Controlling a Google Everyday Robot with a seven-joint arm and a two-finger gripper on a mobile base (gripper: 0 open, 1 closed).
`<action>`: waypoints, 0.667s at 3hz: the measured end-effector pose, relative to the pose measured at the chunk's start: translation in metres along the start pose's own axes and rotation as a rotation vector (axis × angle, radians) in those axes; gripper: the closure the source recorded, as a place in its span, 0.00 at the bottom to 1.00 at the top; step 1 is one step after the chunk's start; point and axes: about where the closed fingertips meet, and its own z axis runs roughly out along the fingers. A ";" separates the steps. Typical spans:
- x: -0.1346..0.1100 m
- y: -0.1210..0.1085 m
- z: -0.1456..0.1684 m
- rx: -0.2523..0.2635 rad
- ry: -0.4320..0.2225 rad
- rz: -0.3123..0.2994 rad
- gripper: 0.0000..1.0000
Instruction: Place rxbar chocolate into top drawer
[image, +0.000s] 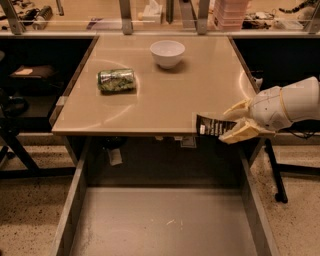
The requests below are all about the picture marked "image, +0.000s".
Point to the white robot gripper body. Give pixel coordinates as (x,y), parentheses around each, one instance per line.
(267,107)

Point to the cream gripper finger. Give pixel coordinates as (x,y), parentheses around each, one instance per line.
(244,129)
(238,110)

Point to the black rxbar chocolate wrapper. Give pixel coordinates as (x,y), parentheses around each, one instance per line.
(212,127)

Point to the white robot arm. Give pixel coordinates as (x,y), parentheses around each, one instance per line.
(301,100)

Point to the open grey top drawer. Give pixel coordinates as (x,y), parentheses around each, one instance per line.
(164,200)

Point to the black stand leg with wheel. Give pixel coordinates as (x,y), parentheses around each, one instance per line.
(278,169)

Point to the stack of pink trays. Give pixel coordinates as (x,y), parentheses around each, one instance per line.
(228,15)

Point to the white ceramic bowl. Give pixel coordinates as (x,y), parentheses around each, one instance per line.
(167,53)

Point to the green crushed soda can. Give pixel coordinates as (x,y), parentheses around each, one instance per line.
(116,80)

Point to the white tissue box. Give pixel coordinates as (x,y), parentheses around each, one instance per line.
(152,12)

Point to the white paper tag under table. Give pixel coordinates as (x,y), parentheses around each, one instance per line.
(115,157)

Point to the black chair with cushion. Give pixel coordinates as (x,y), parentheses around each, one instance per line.
(30,89)

